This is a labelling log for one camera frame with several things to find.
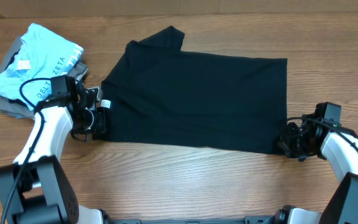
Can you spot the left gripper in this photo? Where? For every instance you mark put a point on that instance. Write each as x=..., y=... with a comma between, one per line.
x=101, y=124

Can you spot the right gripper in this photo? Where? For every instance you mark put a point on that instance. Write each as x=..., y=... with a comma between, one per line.
x=284, y=143

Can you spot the black t-shirt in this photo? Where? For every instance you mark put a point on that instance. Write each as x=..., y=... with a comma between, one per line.
x=160, y=94

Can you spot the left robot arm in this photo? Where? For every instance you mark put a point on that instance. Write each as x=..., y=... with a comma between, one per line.
x=34, y=188

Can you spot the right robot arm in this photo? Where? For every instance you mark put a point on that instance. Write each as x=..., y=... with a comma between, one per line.
x=321, y=134

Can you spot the grey folded shirt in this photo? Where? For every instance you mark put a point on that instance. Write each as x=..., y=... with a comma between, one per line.
x=18, y=109

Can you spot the light blue folded t-shirt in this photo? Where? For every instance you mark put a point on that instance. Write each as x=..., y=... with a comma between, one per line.
x=42, y=55

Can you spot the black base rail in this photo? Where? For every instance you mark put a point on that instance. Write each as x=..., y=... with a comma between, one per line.
x=254, y=219

